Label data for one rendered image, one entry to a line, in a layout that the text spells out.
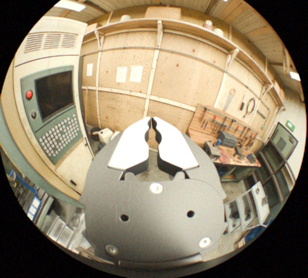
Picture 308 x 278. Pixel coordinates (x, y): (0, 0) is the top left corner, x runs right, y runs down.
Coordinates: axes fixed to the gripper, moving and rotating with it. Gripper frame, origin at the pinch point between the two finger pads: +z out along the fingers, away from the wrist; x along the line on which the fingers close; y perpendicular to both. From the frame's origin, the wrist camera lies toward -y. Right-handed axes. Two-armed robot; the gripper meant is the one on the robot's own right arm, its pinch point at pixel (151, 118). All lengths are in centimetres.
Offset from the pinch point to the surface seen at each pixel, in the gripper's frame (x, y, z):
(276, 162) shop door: 353, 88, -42
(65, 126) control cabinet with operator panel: -68, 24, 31
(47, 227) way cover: -94, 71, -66
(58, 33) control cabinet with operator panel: -63, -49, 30
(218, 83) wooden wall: 116, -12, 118
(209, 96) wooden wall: 103, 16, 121
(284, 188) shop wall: 330, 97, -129
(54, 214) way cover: -90, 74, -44
